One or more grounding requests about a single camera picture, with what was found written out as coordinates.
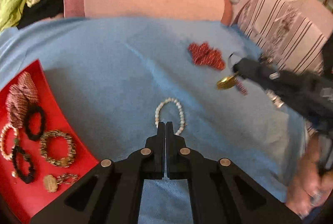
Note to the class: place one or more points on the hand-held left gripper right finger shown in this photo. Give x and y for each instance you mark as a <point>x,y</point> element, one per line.
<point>169,135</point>

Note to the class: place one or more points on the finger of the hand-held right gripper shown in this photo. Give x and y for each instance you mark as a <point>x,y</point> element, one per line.
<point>270,88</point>
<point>257,66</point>

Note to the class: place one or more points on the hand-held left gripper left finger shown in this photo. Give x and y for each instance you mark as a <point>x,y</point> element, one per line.
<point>161,135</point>

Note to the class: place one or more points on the gold pendant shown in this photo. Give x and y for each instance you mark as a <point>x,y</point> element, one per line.
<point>226,82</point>

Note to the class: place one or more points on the red tray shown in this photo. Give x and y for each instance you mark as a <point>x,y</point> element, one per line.
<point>15,198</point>

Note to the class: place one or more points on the person's right hand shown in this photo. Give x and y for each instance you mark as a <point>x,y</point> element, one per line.
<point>307,177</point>

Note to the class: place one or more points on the small striped hair clip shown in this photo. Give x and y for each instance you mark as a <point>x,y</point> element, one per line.
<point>242,88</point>

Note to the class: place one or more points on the brown striped white sheet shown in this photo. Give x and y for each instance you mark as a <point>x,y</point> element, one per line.
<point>286,31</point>

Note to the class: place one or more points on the red patterned scrunchie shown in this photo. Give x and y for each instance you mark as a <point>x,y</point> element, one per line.
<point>205,56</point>

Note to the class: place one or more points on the blue bed sheet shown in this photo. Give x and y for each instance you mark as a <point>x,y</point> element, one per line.
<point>117,70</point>

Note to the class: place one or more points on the pink striped scrunchie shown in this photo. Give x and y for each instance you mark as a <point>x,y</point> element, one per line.
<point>17,108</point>
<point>27,86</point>

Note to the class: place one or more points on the black cloth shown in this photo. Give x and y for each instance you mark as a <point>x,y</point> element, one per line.
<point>36,13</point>

